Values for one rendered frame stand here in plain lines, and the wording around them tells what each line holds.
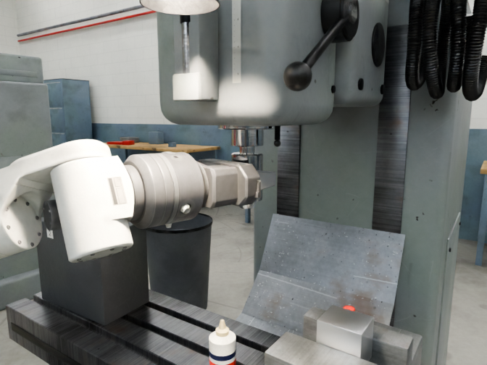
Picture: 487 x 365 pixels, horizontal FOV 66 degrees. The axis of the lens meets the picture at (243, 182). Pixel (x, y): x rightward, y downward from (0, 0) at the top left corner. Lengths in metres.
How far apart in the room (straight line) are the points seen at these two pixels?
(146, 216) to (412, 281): 0.63
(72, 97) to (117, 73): 0.95
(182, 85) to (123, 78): 6.99
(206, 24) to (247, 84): 0.08
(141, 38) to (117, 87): 1.07
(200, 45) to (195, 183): 0.16
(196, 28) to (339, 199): 0.57
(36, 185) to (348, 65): 0.44
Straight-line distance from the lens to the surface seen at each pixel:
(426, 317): 0.94
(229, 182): 0.48
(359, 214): 0.89
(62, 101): 7.74
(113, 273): 0.81
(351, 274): 0.88
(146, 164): 0.43
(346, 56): 0.60
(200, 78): 0.44
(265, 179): 0.54
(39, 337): 0.92
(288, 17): 0.46
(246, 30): 0.46
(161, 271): 2.54
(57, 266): 0.91
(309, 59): 0.43
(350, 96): 0.60
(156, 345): 0.76
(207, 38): 0.46
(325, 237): 0.91
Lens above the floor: 1.32
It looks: 10 degrees down
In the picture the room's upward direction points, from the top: straight up
